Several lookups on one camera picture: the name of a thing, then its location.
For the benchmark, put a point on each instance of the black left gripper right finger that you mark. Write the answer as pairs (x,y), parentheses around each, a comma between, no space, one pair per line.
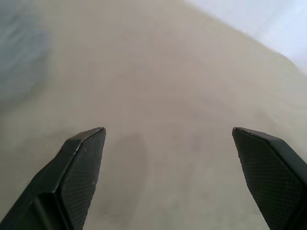
(275,182)

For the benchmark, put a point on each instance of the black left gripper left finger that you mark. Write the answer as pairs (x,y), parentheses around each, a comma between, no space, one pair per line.
(72,182)

